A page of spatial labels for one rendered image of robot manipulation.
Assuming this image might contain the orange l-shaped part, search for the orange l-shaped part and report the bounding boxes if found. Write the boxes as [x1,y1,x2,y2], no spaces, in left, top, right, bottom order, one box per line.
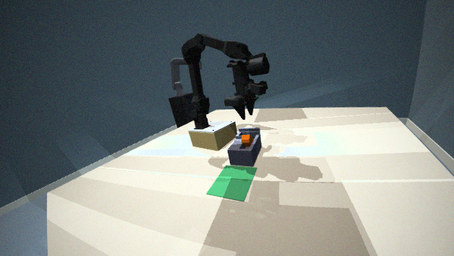
[242,135,254,147]

